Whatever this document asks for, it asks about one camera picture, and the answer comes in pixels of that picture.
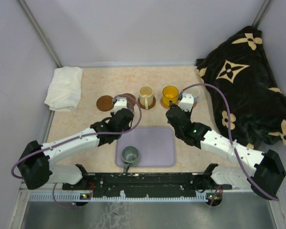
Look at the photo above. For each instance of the yellow mug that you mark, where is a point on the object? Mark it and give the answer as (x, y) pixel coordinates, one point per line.
(170, 95)

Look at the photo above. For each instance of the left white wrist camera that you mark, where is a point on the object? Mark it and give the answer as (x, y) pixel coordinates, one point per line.
(119, 103)

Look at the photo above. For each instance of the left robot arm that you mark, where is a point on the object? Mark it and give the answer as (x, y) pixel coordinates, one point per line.
(38, 162)

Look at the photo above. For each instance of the lavender plastic tray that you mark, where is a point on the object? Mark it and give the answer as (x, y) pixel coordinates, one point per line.
(156, 146)

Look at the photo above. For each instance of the purple glass cup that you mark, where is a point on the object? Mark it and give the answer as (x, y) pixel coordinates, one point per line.
(130, 107)

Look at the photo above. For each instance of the aluminium frame rail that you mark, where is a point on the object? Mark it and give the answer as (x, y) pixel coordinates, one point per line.
(222, 185)

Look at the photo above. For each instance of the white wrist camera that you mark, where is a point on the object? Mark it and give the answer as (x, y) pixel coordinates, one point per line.
(186, 103)
(119, 103)

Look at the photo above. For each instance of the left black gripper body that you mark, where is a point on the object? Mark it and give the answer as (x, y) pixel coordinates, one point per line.
(127, 128)

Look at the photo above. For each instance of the black floral blanket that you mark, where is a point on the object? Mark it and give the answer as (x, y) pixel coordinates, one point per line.
(247, 103)

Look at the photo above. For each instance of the grey green mug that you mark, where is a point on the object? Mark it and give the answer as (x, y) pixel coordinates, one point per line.
(130, 157)

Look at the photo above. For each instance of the dark wooden coaster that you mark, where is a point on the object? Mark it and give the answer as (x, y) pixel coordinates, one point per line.
(104, 103)
(130, 98)
(152, 105)

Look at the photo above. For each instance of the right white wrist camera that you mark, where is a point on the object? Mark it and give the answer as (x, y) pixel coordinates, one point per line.
(186, 103)

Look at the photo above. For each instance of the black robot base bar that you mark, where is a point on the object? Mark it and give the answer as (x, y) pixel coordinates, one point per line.
(140, 185)

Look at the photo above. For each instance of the cream mug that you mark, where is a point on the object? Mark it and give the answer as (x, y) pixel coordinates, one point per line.
(146, 96)

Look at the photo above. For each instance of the white folded cloth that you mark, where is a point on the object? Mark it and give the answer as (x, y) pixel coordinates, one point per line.
(64, 92)

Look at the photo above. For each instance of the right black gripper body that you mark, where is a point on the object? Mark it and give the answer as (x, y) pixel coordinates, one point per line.
(178, 134)

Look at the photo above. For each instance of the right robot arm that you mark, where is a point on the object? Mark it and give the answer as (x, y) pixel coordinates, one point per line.
(264, 171)

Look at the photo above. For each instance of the light blue mug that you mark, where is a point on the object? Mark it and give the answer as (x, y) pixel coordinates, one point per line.
(194, 92)

